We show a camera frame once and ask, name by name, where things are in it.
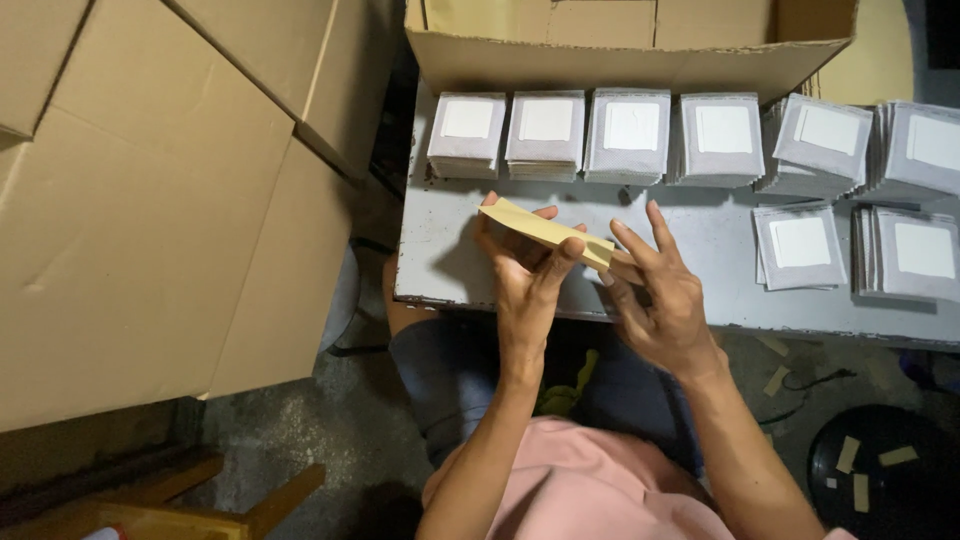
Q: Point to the person's left hand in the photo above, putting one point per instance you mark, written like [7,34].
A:
[525,300]

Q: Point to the person's right hand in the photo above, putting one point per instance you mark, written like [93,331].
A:
[671,315]

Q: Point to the tan paper envelope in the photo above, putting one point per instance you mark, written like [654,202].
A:
[544,231]

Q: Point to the tan paper scrap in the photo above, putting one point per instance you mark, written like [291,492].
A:
[777,381]
[898,456]
[772,346]
[861,493]
[848,454]

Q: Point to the yellow-green cloth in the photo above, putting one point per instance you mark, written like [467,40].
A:
[566,397]

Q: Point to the blue shorts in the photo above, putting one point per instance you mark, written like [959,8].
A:
[442,382]

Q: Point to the stack of white filter packets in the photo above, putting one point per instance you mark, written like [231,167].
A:
[799,246]
[821,139]
[628,139]
[926,146]
[919,255]
[545,133]
[720,139]
[466,131]

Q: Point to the pink shirt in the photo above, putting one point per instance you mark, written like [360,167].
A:
[585,487]

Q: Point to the open cardboard carton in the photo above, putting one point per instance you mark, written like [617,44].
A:
[600,64]

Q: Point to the black round bin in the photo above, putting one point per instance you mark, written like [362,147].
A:
[900,495]

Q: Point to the cardboard box with flap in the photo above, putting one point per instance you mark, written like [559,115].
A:
[315,60]

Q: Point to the tan cardboard sheet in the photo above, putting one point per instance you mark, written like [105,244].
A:
[874,56]

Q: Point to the large closed cardboard box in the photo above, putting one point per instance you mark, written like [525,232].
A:
[150,240]

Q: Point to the wooden stool frame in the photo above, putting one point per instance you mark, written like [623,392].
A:
[172,517]

